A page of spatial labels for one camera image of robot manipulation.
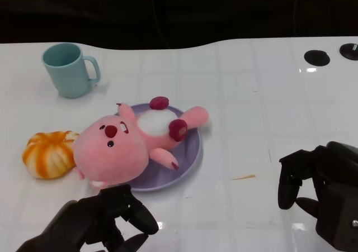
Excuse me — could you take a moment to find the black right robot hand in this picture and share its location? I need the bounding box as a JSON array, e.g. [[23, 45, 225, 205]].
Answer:
[[277, 141, 358, 252]]

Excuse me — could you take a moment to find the pink plush beaver doll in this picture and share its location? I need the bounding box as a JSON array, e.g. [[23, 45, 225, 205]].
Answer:
[[73, 96, 210, 191]]

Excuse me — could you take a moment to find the teal plastic mug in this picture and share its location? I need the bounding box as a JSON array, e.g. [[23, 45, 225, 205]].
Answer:
[[41, 42, 101, 99]]

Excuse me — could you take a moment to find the lavender plastic plate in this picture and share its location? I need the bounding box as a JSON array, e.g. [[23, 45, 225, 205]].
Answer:
[[127, 103, 204, 193]]

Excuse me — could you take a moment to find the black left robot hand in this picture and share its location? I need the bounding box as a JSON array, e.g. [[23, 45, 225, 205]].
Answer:
[[15, 185, 159, 252]]

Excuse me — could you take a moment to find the black round table grommet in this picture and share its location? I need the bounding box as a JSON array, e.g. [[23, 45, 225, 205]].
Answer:
[[340, 43, 358, 59], [304, 50, 331, 66]]

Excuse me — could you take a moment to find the orange white pumpkin toy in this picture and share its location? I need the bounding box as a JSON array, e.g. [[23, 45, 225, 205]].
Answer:
[[22, 130, 81, 180]]

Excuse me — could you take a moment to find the thin dark hanging cable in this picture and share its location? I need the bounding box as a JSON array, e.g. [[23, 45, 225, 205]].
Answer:
[[292, 0, 299, 38], [150, 0, 169, 48]]

